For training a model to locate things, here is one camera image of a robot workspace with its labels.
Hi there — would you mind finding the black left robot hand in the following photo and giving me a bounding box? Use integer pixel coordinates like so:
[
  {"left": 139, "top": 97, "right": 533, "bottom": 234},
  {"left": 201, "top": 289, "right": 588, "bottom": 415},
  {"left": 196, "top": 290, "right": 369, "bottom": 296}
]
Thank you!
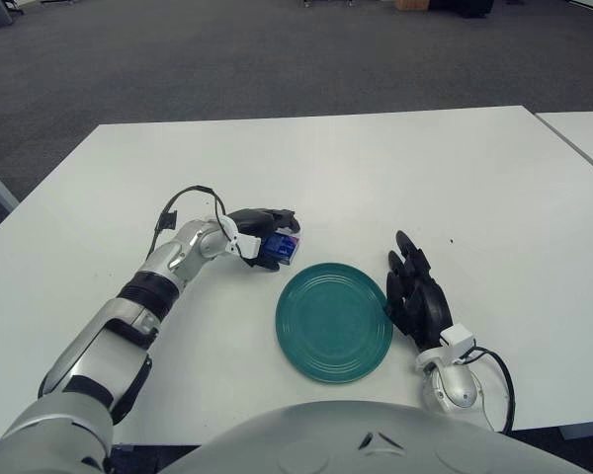
[{"left": 228, "top": 206, "right": 303, "bottom": 273}]

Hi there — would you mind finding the teal ribbed plate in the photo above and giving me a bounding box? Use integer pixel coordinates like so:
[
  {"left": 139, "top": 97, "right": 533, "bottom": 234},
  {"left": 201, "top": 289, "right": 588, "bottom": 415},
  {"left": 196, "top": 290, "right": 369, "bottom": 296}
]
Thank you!
[{"left": 275, "top": 262, "right": 394, "bottom": 385}]

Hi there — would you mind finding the black background furniture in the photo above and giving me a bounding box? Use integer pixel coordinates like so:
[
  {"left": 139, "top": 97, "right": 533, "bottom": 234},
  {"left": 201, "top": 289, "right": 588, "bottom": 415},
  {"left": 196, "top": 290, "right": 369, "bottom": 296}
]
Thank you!
[{"left": 428, "top": 0, "right": 495, "bottom": 20}]

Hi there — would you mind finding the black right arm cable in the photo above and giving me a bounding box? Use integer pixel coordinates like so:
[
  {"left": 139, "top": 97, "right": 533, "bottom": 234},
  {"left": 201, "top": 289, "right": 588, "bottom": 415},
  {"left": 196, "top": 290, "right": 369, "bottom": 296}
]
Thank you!
[{"left": 466, "top": 345, "right": 517, "bottom": 436}]

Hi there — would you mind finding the grey robot torso shell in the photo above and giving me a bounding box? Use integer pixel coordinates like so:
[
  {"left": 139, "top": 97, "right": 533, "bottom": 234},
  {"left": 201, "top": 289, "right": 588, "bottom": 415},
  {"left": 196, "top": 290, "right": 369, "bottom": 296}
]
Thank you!
[{"left": 157, "top": 400, "right": 587, "bottom": 474}]

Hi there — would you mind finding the white adjoining table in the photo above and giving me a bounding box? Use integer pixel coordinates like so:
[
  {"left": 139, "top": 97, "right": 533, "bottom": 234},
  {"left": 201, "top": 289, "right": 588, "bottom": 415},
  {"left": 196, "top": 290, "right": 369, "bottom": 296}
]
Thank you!
[{"left": 534, "top": 111, "right": 593, "bottom": 182}]

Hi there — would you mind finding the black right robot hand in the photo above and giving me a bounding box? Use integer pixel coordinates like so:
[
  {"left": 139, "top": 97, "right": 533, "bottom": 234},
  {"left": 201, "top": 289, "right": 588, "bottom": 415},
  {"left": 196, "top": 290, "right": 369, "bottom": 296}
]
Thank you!
[{"left": 383, "top": 229, "right": 452, "bottom": 355}]

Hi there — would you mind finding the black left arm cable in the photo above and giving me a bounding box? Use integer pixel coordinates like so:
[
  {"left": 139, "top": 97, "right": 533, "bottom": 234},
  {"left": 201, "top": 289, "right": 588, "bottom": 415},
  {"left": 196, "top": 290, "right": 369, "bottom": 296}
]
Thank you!
[{"left": 147, "top": 185, "right": 239, "bottom": 259}]

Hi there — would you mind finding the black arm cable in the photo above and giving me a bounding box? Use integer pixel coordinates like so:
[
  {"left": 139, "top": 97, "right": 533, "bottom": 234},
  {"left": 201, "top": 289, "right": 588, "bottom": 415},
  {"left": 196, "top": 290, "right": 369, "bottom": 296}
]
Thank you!
[
  {"left": 466, "top": 345, "right": 517, "bottom": 436},
  {"left": 147, "top": 185, "right": 239, "bottom": 259}
]

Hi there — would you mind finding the blue gum pack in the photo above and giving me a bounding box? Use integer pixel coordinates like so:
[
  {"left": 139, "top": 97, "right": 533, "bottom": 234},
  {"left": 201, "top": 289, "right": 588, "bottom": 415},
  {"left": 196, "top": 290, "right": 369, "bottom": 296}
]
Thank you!
[{"left": 264, "top": 231, "right": 301, "bottom": 266}]

